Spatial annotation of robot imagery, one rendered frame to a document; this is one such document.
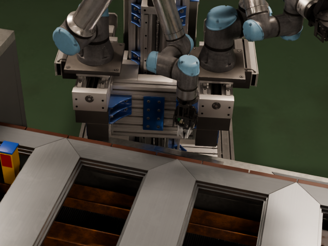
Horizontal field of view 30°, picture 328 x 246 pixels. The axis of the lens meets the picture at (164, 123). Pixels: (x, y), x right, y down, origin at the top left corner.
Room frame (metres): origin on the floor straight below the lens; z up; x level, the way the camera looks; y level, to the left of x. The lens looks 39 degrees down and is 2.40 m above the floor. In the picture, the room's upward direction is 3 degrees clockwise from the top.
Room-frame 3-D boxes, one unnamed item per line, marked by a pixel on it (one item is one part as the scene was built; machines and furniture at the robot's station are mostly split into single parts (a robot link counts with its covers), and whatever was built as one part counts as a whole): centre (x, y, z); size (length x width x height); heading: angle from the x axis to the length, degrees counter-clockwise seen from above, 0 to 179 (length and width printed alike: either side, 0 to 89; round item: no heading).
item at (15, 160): (1.69, 0.57, 0.78); 0.05 x 0.05 x 0.19; 78
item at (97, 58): (2.11, 0.29, 1.09); 0.15 x 0.15 x 0.10
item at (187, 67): (1.77, -0.07, 1.20); 0.09 x 0.08 x 0.11; 63
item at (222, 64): (2.10, -0.20, 1.09); 0.15 x 0.15 x 0.10
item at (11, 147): (1.69, 0.57, 0.88); 0.06 x 0.06 x 0.02; 78
